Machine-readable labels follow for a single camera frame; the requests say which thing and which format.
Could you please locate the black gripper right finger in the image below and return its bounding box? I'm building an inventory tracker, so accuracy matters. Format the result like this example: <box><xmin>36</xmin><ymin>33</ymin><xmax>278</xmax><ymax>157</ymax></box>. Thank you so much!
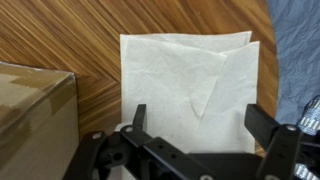
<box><xmin>244</xmin><ymin>103</ymin><xmax>320</xmax><ymax>180</ymax></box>

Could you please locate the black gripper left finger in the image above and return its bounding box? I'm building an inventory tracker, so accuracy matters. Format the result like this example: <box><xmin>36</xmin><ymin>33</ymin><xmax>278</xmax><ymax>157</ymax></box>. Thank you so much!
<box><xmin>62</xmin><ymin>103</ymin><xmax>214</xmax><ymax>180</ymax></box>

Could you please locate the white paper towel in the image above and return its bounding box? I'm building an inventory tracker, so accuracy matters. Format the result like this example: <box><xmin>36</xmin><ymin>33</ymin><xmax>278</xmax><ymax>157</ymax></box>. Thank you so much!
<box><xmin>119</xmin><ymin>30</ymin><xmax>261</xmax><ymax>155</ymax></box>

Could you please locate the brown cardboard box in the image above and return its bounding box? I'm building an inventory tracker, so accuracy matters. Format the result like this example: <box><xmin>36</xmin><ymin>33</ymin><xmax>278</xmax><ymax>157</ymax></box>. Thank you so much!
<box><xmin>0</xmin><ymin>61</ymin><xmax>80</xmax><ymax>180</ymax></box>

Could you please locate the grey mattress blanket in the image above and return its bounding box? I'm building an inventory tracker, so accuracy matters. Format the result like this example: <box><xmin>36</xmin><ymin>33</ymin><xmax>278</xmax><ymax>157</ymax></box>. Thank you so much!
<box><xmin>265</xmin><ymin>0</ymin><xmax>320</xmax><ymax>126</ymax></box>

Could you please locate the round wooden side table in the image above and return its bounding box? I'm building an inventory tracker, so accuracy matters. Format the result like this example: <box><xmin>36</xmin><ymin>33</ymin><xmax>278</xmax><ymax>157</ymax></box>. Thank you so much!
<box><xmin>0</xmin><ymin>0</ymin><xmax>279</xmax><ymax>158</ymax></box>

